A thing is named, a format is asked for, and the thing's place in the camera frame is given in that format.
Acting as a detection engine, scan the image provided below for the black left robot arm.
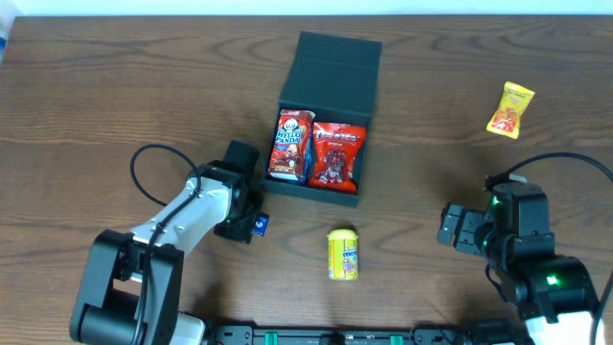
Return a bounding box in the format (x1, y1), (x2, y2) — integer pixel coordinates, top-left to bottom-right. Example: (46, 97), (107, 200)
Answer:
(69, 141), (263, 345)

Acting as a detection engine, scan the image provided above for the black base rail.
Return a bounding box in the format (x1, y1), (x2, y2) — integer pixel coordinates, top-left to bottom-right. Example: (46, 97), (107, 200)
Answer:
(202, 321), (532, 345)

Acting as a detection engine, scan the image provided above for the red Hacks candy bag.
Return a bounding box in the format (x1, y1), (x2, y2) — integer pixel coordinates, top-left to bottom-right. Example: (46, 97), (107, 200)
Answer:
(307, 122), (367, 195)

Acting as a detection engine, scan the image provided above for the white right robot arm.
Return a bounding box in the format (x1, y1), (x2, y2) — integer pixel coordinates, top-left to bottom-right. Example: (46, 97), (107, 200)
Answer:
(438, 174), (605, 344)

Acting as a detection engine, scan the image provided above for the red cookie carton box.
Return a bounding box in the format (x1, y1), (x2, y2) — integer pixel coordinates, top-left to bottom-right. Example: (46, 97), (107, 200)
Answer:
(267, 109), (315, 184)

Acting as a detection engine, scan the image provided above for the yellow Mentos gum bottle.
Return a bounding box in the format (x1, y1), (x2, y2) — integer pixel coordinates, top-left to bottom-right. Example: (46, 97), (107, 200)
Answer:
(327, 229), (358, 281)

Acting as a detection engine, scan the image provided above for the blue Oreo cookie pack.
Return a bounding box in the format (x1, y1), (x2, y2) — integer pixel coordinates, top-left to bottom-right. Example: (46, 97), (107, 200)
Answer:
(301, 141), (312, 185)

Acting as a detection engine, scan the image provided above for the blue Eclipse mints box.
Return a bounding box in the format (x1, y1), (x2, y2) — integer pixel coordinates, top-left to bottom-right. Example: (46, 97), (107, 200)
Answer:
(252, 213), (269, 237)

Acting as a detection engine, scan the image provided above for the yellow snack packet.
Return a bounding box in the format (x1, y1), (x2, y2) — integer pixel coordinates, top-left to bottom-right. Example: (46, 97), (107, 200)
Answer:
(486, 81), (534, 139)

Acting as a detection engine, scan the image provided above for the dark green open box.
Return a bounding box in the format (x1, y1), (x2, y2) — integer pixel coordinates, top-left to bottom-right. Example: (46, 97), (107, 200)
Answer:
(264, 32), (382, 207)

